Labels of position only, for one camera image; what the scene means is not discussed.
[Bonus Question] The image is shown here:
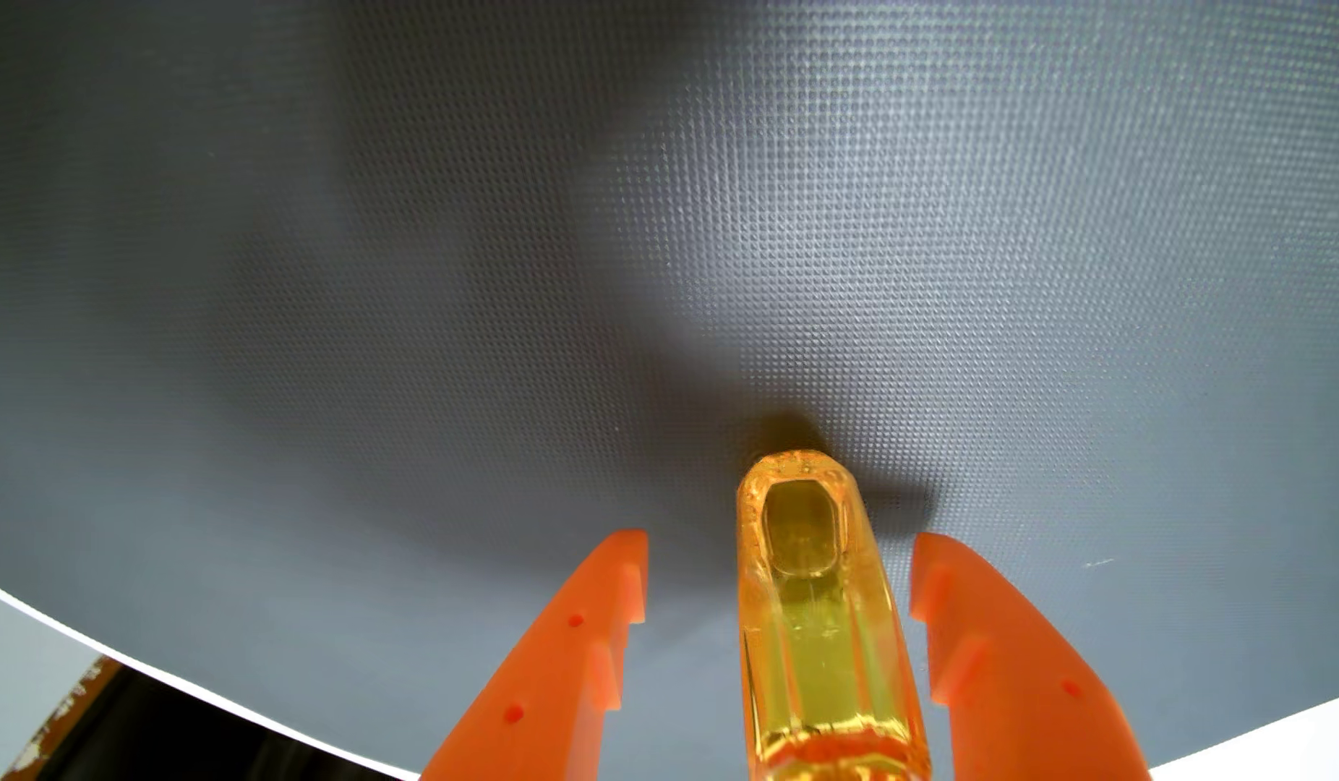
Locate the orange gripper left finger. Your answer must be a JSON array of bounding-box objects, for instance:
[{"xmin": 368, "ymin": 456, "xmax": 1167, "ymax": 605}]
[{"xmin": 420, "ymin": 529, "xmax": 649, "ymax": 781}]

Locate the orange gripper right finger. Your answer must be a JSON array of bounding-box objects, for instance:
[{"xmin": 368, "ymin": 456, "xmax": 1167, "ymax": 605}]
[{"xmin": 909, "ymin": 532, "xmax": 1155, "ymax": 781}]

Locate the yellow eyedrops bottle orange cap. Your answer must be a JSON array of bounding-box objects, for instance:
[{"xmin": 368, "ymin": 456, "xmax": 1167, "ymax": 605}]
[{"xmin": 735, "ymin": 450, "xmax": 933, "ymax": 781}]

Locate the grey textured table mat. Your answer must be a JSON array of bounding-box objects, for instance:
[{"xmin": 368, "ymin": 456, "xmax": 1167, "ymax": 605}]
[{"xmin": 0, "ymin": 0, "xmax": 1339, "ymax": 776}]

